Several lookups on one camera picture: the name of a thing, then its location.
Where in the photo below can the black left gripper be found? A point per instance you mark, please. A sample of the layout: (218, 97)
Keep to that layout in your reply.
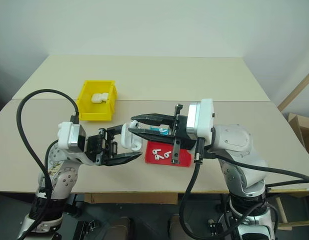
(102, 147)

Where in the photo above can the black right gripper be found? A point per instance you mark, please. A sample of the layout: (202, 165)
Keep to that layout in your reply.
(180, 130)

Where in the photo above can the white earbud case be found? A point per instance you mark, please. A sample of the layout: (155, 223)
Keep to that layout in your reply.
(127, 140)
(99, 97)

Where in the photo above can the white earbud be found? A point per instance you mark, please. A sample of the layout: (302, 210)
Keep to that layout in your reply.
(167, 155)
(155, 151)
(157, 157)
(134, 123)

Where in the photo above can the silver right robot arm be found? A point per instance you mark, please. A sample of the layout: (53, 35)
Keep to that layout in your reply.
(235, 141)

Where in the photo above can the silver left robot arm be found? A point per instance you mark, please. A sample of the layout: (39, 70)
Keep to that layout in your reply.
(67, 178)

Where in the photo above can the yellow plastic bin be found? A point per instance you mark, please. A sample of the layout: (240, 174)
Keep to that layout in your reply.
(94, 110)

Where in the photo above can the closed white earbud case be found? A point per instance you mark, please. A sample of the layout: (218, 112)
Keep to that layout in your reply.
(99, 97)

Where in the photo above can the red flat tray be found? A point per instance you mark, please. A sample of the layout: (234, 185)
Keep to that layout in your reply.
(184, 157)

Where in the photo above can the light wooden beam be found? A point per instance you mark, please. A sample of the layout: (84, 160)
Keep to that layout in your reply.
(295, 91)

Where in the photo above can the brown cardboard box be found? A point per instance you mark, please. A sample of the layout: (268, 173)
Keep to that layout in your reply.
(303, 135)

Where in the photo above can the light wooden stick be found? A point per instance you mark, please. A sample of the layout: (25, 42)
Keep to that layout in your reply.
(282, 212)

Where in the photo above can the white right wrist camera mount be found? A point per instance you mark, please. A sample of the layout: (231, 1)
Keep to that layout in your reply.
(202, 120)

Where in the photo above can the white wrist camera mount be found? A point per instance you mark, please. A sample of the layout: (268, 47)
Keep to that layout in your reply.
(202, 120)
(68, 137)

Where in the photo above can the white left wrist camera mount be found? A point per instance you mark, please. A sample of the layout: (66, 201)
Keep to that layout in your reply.
(68, 137)

